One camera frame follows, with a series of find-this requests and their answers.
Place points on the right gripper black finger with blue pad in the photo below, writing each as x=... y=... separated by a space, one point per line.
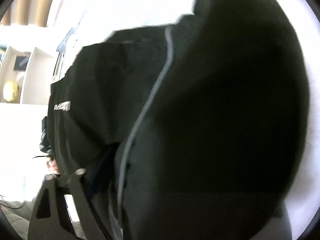
x=50 y=218

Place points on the black hooded jacket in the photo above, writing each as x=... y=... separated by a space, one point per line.
x=191 y=130

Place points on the person's left hand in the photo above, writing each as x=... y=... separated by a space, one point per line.
x=52 y=166

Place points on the yellow round object on shelf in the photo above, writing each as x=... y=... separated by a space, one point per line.
x=10 y=91

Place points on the white bedside shelf unit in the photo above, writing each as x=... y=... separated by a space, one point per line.
x=34 y=83

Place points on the dark picture frame on shelf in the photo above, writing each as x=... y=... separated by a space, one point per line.
x=21 y=63

